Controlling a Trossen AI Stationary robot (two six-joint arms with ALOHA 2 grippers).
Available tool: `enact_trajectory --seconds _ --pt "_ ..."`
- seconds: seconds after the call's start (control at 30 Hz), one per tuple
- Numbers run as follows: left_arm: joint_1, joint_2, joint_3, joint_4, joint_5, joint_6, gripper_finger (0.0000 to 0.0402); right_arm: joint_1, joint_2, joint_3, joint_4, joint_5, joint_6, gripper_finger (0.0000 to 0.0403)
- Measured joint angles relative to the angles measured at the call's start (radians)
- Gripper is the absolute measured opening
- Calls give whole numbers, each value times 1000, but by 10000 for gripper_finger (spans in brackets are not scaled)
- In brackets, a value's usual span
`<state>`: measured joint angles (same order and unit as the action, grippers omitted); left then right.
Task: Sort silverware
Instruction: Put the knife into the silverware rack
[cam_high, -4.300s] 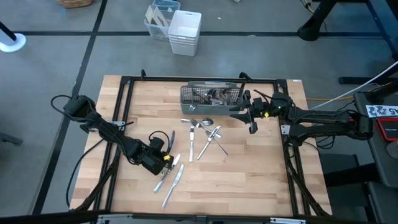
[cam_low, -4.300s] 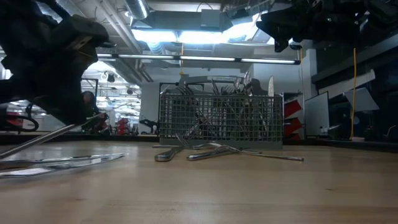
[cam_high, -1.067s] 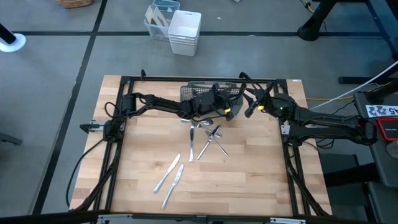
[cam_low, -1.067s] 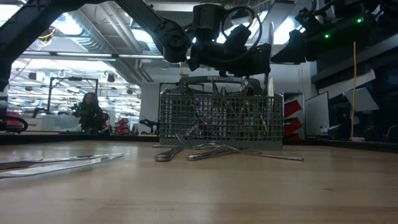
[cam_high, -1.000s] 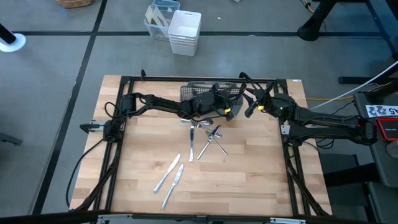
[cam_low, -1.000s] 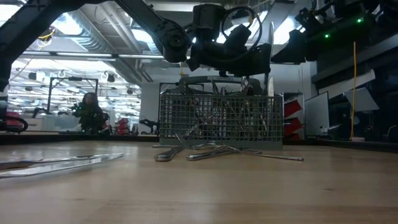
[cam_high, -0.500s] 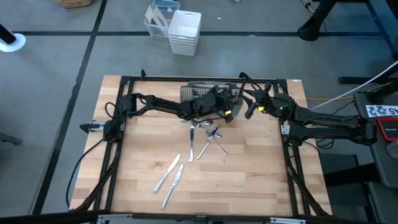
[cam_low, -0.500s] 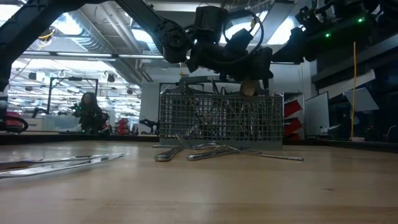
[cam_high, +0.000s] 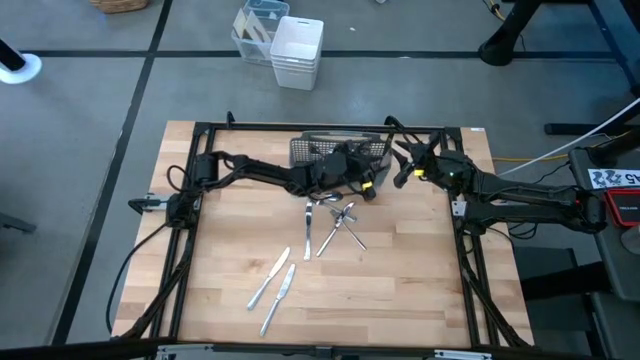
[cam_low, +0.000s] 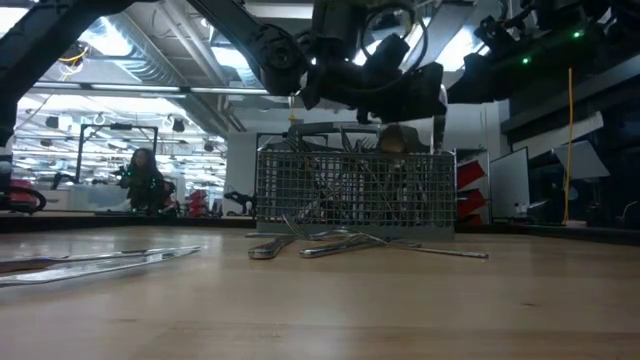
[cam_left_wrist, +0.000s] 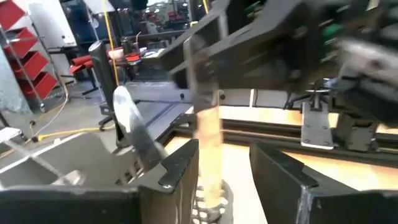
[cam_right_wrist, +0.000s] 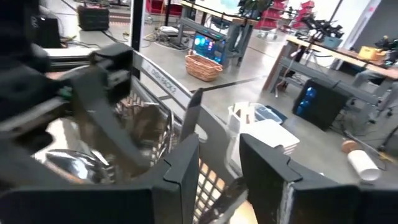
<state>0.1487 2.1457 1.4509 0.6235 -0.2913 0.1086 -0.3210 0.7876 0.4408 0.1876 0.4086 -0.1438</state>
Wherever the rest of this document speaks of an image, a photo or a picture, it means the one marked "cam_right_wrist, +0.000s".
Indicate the brown ball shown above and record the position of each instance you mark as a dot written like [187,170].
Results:
[349,146]

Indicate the wicker basket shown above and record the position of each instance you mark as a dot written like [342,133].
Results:
[203,68]

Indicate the red storage bins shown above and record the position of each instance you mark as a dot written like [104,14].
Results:
[273,18]

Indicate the clear plastic bin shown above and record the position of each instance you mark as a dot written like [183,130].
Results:
[267,113]

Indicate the yellow box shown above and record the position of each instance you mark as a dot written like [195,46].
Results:
[370,53]

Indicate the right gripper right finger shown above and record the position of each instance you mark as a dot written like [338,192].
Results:
[311,205]

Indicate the person's legs and shoes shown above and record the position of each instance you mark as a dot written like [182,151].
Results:
[370,74]

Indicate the black case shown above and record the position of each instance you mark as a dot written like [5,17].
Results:
[93,18]

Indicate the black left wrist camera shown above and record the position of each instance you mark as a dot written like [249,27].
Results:
[115,56]

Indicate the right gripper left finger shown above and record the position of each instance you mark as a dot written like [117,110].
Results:
[93,208]

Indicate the glowing blue computer tower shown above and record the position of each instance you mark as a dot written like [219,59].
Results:
[208,46]

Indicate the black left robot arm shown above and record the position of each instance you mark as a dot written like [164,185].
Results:
[15,31]

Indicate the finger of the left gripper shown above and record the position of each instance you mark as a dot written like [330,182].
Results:
[102,118]

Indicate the silver spoon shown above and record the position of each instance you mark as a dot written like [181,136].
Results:
[74,165]

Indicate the white roll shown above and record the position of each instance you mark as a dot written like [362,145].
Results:
[363,166]

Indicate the wooden top workbench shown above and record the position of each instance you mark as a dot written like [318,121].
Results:
[199,26]
[311,72]

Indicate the black computer tower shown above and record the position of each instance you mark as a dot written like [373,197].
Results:
[326,105]

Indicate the grey plastic cutlery basket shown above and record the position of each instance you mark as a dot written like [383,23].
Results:
[161,79]

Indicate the white stacked plastic bins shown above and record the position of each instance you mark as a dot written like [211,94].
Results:
[267,133]

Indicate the black background robot arm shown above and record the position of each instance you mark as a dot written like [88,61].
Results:
[320,26]

